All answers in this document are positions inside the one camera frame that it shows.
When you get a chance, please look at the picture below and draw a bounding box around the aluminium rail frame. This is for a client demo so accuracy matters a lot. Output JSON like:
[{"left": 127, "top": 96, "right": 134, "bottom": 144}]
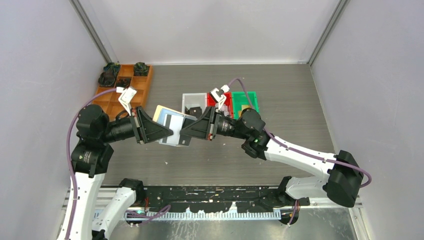
[{"left": 61, "top": 186, "right": 363, "bottom": 221}]

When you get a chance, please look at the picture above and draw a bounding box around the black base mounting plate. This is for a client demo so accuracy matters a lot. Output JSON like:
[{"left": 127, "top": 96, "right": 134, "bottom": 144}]
[{"left": 131, "top": 185, "right": 295, "bottom": 213}]

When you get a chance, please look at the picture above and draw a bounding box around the dark bundle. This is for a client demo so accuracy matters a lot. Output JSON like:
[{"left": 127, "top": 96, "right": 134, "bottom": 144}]
[
  {"left": 97, "top": 72, "right": 116, "bottom": 88},
  {"left": 115, "top": 77, "right": 132, "bottom": 88},
  {"left": 103, "top": 62, "right": 121, "bottom": 76},
  {"left": 133, "top": 62, "right": 150, "bottom": 77}
]

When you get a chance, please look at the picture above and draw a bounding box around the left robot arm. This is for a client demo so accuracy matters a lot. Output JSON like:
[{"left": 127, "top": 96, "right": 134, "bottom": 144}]
[{"left": 57, "top": 104, "right": 173, "bottom": 240}]

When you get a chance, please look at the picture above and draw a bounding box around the dark bundle middle centre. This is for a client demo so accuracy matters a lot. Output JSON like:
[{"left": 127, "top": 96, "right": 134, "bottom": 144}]
[{"left": 115, "top": 77, "right": 132, "bottom": 88}]

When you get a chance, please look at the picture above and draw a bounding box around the dark bundle top left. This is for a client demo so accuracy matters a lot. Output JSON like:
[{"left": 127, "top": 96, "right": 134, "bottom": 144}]
[{"left": 103, "top": 62, "right": 121, "bottom": 76}]

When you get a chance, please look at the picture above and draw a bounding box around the red plastic bin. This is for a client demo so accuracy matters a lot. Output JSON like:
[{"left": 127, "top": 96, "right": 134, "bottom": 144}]
[{"left": 207, "top": 92, "right": 234, "bottom": 118}]

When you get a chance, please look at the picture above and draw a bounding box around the dark bundle top right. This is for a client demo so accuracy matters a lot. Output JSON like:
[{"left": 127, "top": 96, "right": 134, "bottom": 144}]
[{"left": 133, "top": 62, "right": 150, "bottom": 77}]

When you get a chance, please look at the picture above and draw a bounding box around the black item in white bin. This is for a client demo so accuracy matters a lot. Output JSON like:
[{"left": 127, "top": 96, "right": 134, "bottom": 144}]
[{"left": 185, "top": 106, "right": 203, "bottom": 119}]

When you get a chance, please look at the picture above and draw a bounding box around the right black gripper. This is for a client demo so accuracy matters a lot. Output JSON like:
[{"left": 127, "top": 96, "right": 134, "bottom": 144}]
[{"left": 179, "top": 106, "right": 249, "bottom": 141}]

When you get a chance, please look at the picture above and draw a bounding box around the green plastic bin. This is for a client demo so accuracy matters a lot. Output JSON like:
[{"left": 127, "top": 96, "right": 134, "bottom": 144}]
[{"left": 231, "top": 91, "right": 260, "bottom": 119}]

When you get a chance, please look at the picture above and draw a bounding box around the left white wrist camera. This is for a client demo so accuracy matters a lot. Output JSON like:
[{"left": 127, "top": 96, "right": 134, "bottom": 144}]
[{"left": 116, "top": 86, "right": 137, "bottom": 115}]

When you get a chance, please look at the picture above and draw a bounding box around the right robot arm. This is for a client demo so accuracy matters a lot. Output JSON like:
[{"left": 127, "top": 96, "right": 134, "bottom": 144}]
[{"left": 180, "top": 106, "right": 365, "bottom": 208}]

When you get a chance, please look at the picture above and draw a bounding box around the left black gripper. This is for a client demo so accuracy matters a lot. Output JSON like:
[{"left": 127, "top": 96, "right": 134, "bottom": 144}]
[{"left": 101, "top": 104, "right": 174, "bottom": 143}]

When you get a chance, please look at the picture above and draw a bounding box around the dark bundle middle left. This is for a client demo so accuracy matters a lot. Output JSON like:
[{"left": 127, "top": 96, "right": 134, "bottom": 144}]
[{"left": 97, "top": 72, "right": 116, "bottom": 88}]

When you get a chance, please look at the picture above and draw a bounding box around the white magnetic stripe card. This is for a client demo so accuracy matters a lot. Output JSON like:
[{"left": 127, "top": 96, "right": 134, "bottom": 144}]
[{"left": 157, "top": 112, "right": 194, "bottom": 147}]

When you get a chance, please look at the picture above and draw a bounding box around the white plastic bin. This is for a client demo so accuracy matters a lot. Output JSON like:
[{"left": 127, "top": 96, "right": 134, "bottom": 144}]
[{"left": 181, "top": 93, "right": 207, "bottom": 115}]

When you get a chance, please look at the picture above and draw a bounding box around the gold card in green bin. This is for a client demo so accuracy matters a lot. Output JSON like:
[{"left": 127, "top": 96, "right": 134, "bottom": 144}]
[{"left": 240, "top": 104, "right": 251, "bottom": 112}]

